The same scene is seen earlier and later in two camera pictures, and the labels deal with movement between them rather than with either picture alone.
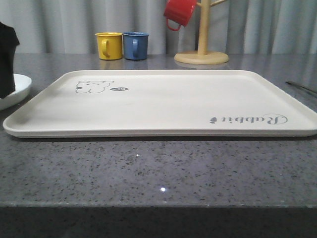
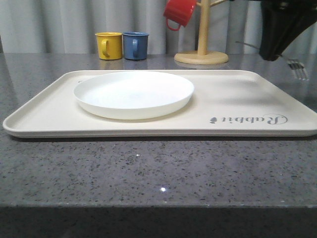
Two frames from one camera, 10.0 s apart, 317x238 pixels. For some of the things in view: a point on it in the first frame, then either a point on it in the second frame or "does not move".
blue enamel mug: (135, 45) does not move
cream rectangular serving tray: (161, 103) does not move
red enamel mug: (179, 12) does not move
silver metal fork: (303, 87) -> (298, 66)
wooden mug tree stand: (202, 56) does not move
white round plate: (23, 84) -> (132, 94)
